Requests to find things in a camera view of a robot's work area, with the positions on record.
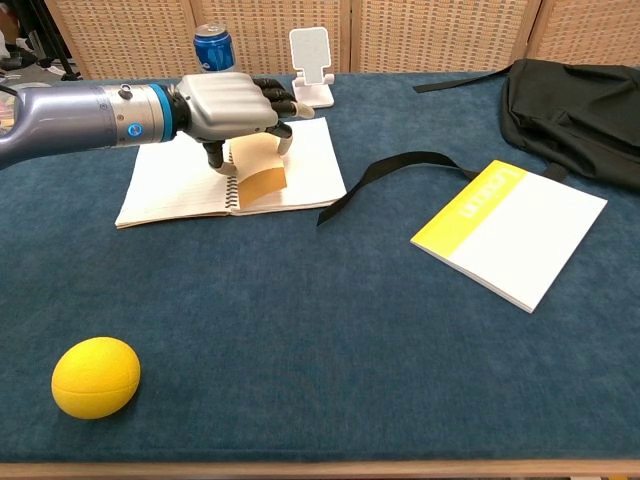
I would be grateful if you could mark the woven rattan folding screen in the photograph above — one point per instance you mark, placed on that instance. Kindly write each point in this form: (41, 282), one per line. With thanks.
(400, 35)

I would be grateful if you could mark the blue table cloth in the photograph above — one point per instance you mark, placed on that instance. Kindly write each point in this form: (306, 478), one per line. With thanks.
(300, 300)

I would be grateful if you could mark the yellow and white notebook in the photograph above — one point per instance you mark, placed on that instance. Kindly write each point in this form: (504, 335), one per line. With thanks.
(520, 235)

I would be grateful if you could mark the blue soda can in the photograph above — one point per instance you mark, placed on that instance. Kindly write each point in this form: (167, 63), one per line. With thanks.
(215, 50)

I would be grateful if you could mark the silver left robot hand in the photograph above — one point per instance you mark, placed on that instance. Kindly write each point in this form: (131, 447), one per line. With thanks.
(230, 105)

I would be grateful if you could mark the yellow foam ball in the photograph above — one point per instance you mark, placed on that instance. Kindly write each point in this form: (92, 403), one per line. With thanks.
(95, 377)

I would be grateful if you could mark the white phone stand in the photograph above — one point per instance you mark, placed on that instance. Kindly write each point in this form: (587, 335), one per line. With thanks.
(312, 60)

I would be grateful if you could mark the open spiral notebook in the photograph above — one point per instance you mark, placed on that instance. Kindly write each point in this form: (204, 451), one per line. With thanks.
(310, 170)

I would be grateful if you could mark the black backpack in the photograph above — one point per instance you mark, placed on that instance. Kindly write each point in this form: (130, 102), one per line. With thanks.
(575, 112)

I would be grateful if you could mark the orange and cream bookmark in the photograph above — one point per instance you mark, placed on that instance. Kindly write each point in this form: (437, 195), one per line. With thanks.
(260, 170)

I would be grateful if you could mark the black tripod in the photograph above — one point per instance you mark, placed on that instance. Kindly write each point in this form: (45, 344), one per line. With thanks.
(52, 37)

